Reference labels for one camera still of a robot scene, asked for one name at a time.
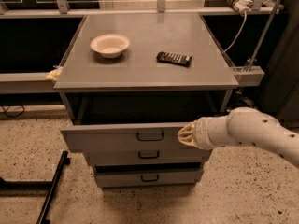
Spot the black snack bar packet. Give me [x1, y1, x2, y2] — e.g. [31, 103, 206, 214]
[156, 51, 192, 67]

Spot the yellow tape scrap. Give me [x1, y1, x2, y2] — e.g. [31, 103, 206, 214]
[46, 66, 63, 82]

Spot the black floor frame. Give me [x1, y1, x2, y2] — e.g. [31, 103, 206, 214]
[0, 151, 71, 224]

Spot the grey drawer cabinet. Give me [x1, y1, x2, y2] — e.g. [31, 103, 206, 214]
[53, 13, 240, 188]

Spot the white power cable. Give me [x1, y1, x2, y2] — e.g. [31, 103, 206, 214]
[221, 11, 249, 55]

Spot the black floor cable left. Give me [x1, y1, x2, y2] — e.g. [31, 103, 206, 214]
[0, 105, 26, 118]

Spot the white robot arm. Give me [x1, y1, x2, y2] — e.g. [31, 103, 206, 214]
[178, 107, 299, 167]

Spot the white bowl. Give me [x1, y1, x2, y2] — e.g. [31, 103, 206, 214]
[90, 34, 130, 59]

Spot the grey metal rail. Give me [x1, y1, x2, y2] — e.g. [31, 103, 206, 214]
[0, 73, 55, 94]

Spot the grey top drawer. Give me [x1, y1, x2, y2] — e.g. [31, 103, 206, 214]
[61, 123, 189, 153]

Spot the white power strip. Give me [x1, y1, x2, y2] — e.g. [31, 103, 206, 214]
[225, 0, 252, 14]

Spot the grey middle drawer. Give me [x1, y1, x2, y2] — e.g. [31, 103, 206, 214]
[87, 148, 211, 166]

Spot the grey bottom drawer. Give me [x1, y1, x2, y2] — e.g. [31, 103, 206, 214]
[94, 162, 203, 188]

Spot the grey drawer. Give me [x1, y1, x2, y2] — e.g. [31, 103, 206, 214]
[61, 123, 189, 153]
[87, 148, 211, 166]
[94, 162, 203, 188]

